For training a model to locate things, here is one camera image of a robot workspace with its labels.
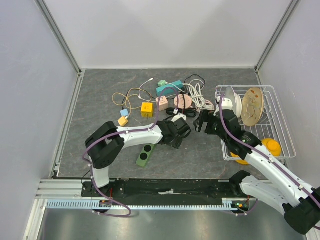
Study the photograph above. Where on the yellow bowl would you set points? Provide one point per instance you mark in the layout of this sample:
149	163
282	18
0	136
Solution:
236	158
273	146

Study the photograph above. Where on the yellow bowl right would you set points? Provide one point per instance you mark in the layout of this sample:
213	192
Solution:
273	146

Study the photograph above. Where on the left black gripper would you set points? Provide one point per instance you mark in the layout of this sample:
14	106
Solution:
176	143

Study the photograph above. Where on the beige patterned plate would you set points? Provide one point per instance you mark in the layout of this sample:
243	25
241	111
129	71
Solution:
252	106

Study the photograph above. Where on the white bowl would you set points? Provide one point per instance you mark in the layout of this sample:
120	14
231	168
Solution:
235	100

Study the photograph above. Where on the teal power strip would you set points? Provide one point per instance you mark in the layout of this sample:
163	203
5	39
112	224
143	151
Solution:
169	88

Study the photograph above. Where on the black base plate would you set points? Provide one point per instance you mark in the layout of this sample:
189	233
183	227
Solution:
140	191

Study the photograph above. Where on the green power strip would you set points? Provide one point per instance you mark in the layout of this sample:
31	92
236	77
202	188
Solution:
145	155

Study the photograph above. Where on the orange charger plug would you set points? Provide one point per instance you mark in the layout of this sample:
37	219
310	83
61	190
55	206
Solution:
122	121

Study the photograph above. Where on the yellow cube socket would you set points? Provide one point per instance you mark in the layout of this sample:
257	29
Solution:
147	110

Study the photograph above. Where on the pink cube socket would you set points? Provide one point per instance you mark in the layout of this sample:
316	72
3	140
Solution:
162	103

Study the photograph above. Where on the yellow bowl front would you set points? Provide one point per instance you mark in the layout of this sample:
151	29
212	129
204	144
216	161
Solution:
236	158

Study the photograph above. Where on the light blue cable duct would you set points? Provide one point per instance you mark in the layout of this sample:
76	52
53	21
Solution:
87	204

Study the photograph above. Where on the pink round socket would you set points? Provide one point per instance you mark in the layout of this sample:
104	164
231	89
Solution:
183	101

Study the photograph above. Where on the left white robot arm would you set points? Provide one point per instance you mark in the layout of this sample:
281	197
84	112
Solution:
106	143

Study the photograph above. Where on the light green plug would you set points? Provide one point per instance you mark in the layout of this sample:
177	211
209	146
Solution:
162	83

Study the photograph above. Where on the blue charger plug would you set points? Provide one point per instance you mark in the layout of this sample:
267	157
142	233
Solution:
124	112

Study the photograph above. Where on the white wire dish rack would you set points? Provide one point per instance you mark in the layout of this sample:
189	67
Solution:
272	124

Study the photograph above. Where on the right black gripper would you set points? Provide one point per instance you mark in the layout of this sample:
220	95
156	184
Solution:
205	115

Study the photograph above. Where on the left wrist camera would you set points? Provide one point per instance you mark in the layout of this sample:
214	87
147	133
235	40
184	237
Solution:
179	116

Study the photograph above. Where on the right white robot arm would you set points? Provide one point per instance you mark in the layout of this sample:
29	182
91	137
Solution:
297	201

